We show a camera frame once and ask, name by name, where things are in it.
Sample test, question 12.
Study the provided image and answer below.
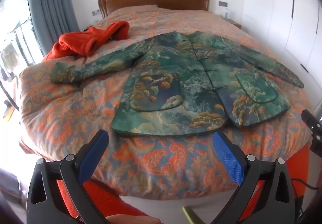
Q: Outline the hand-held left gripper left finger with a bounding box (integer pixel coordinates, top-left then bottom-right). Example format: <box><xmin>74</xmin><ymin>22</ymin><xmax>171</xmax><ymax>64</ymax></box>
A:
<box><xmin>26</xmin><ymin>130</ymin><xmax>110</xmax><ymax>224</ymax></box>

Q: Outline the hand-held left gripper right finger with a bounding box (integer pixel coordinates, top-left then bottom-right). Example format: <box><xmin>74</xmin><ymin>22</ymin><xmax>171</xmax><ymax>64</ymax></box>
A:
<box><xmin>212</xmin><ymin>130</ymin><xmax>301</xmax><ymax>224</ymax></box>

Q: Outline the orange floral quilt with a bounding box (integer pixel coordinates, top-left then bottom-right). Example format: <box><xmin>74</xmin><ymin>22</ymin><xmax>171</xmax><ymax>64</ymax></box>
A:
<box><xmin>19</xmin><ymin>5</ymin><xmax>314</xmax><ymax>198</ymax></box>

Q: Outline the glass balcony door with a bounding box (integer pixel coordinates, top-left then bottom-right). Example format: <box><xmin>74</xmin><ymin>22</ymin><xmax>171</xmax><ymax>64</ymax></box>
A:
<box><xmin>0</xmin><ymin>0</ymin><xmax>34</xmax><ymax>114</ymax></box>

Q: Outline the green patterned silk jacket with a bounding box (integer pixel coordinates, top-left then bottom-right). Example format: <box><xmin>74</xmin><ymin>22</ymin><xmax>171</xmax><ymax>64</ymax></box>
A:
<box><xmin>50</xmin><ymin>31</ymin><xmax>305</xmax><ymax>137</ymax></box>

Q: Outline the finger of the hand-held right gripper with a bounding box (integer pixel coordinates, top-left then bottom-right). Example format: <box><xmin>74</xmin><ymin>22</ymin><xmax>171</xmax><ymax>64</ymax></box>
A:
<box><xmin>301</xmin><ymin>109</ymin><xmax>322</xmax><ymax>137</ymax></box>
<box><xmin>311</xmin><ymin>136</ymin><xmax>322</xmax><ymax>158</ymax></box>

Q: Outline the person's left hand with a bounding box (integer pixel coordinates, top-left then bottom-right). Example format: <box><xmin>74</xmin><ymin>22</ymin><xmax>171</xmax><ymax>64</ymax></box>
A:
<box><xmin>104</xmin><ymin>214</ymin><xmax>161</xmax><ymax>224</ymax></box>

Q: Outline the red knit cloth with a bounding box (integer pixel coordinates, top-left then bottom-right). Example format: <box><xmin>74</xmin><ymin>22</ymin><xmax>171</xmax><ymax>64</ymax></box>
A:
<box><xmin>255</xmin><ymin>145</ymin><xmax>311</xmax><ymax>224</ymax></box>
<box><xmin>57</xmin><ymin>178</ymin><xmax>151</xmax><ymax>224</ymax></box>

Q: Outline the olive green object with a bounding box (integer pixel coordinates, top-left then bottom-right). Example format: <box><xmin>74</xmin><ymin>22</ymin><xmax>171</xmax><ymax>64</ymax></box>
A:
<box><xmin>182</xmin><ymin>206</ymin><xmax>200</xmax><ymax>224</ymax></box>

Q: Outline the white wardrobe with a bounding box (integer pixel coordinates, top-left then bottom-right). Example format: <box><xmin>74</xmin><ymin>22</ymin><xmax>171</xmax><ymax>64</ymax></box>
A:
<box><xmin>239</xmin><ymin>0</ymin><xmax>322</xmax><ymax>88</ymax></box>

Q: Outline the blue-grey curtain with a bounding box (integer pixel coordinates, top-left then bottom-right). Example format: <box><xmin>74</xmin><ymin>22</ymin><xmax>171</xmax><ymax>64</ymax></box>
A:
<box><xmin>26</xmin><ymin>0</ymin><xmax>80</xmax><ymax>59</ymax></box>

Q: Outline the wooden nightstand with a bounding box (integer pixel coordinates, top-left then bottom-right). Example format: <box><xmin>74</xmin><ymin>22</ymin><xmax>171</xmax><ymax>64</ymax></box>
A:
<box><xmin>228</xmin><ymin>18</ymin><xmax>242</xmax><ymax>29</ymax></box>

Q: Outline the orange knit sweater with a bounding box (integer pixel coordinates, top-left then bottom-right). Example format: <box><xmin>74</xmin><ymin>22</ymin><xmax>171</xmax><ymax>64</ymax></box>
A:
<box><xmin>44</xmin><ymin>21</ymin><xmax>130</xmax><ymax>62</ymax></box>

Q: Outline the black cable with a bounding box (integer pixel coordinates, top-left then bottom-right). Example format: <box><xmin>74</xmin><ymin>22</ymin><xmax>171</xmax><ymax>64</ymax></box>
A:
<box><xmin>289</xmin><ymin>178</ymin><xmax>319</xmax><ymax>190</ymax></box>

